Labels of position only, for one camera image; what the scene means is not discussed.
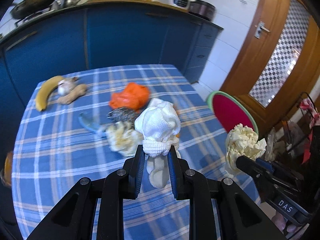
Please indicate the blue plastic hook piece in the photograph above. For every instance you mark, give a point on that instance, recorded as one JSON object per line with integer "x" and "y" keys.
{"x": 90, "y": 125}

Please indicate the dark rice cooker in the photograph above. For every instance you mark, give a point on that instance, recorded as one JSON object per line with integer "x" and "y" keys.
{"x": 202, "y": 9}

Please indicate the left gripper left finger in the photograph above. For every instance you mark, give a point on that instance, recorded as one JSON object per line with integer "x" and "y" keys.
{"x": 73, "y": 216}

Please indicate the orange plastic bag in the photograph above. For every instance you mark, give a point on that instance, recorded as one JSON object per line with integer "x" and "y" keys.
{"x": 134, "y": 96}

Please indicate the wooden door with glass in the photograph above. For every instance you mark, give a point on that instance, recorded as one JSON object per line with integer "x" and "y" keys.
{"x": 271, "y": 72}

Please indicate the person's right hand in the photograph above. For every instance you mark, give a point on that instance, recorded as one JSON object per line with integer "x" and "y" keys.
{"x": 280, "y": 222}

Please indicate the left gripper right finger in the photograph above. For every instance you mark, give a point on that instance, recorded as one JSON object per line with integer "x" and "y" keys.
{"x": 217, "y": 209}

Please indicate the ginger root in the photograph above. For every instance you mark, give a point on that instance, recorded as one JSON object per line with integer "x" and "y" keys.
{"x": 77, "y": 92}

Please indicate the blue plaid tablecloth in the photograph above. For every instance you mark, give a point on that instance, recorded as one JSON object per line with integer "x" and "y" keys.
{"x": 53, "y": 151}

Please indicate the garlic bulb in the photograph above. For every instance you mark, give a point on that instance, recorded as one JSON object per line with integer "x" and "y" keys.
{"x": 66, "y": 85}

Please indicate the steel wool scrubber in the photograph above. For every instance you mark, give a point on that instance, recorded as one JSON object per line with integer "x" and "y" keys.
{"x": 122, "y": 114}

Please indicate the red bin with green rim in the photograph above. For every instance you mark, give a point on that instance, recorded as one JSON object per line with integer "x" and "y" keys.
{"x": 229, "y": 111}

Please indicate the yellow banana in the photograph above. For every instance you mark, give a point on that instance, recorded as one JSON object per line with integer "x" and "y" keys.
{"x": 45, "y": 91}

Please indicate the metal door handle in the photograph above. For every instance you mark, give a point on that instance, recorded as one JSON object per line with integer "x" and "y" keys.
{"x": 260, "y": 28}

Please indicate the blue kitchen base cabinets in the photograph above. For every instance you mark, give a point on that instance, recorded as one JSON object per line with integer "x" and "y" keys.
{"x": 93, "y": 36}

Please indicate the black wok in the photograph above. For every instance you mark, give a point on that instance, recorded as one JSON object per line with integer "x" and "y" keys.
{"x": 28, "y": 7}

